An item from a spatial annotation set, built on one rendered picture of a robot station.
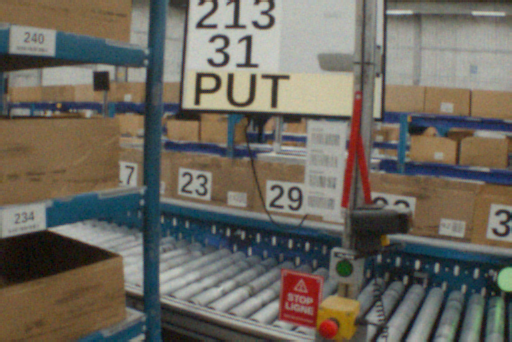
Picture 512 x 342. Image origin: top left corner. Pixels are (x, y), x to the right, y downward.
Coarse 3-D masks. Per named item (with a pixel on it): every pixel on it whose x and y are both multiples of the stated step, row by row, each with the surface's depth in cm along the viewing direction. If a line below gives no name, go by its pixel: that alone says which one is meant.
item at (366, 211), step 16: (368, 208) 89; (384, 208) 88; (400, 208) 88; (352, 224) 90; (368, 224) 88; (384, 224) 87; (400, 224) 86; (368, 240) 90; (384, 240) 90; (368, 256) 90
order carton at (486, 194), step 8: (480, 184) 162; (488, 184) 161; (480, 192) 162; (488, 192) 161; (496, 192) 160; (504, 192) 158; (480, 200) 137; (488, 200) 136; (496, 200) 134; (504, 200) 133; (480, 208) 137; (488, 208) 136; (480, 216) 137; (488, 216) 136; (480, 224) 137; (472, 232) 139; (480, 232) 138; (472, 240) 139; (480, 240) 138; (488, 240) 136; (496, 240) 135
